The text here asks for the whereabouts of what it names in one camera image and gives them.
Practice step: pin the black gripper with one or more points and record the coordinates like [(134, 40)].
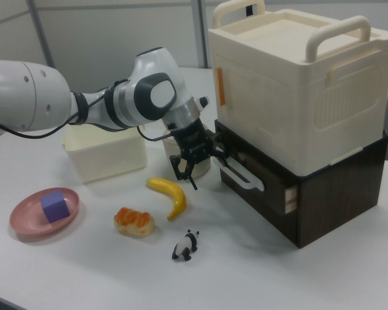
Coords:
[(194, 142)]

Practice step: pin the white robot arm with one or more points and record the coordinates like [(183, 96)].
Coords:
[(26, 93)]

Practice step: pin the open cream plastic container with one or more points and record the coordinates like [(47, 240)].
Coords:
[(106, 161)]

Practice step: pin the dark brown drawer cabinet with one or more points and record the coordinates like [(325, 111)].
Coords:
[(336, 200)]

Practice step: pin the yellow toy banana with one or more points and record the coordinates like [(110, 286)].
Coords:
[(178, 197)]

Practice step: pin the black white panda figurine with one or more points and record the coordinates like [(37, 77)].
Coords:
[(186, 243)]

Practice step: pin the orange glazed toy bread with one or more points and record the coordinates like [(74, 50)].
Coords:
[(134, 223)]

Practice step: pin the purple cube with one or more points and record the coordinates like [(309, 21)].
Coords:
[(55, 206)]

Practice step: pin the pink plate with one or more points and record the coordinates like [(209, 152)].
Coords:
[(22, 219)]

